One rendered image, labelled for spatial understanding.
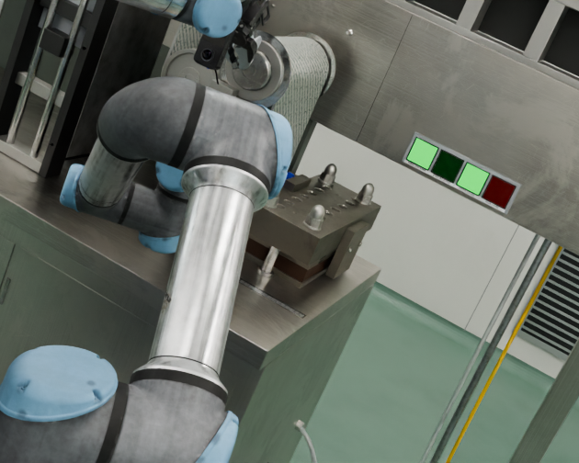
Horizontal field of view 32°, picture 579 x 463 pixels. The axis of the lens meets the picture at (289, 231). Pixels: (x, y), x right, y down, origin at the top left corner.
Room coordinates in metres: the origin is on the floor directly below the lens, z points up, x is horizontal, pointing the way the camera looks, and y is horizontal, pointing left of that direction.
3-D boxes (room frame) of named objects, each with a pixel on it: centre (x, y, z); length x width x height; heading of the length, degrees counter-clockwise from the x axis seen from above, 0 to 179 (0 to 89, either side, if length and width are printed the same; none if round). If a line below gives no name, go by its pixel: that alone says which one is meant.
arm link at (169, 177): (1.59, 0.20, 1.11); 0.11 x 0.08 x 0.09; 164
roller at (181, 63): (2.02, 0.26, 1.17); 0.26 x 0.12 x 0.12; 164
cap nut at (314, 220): (1.81, -0.03, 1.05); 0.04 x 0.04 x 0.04
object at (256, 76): (1.85, 0.19, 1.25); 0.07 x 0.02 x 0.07; 74
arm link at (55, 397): (0.95, 0.16, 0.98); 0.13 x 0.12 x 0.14; 105
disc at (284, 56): (1.87, 0.18, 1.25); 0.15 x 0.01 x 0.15; 74
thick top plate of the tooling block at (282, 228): (1.97, -0.03, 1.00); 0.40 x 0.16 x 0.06; 164
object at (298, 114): (1.97, 0.09, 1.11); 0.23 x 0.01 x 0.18; 164
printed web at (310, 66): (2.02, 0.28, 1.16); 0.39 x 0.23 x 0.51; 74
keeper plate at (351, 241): (1.96, -0.13, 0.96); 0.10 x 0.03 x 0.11; 164
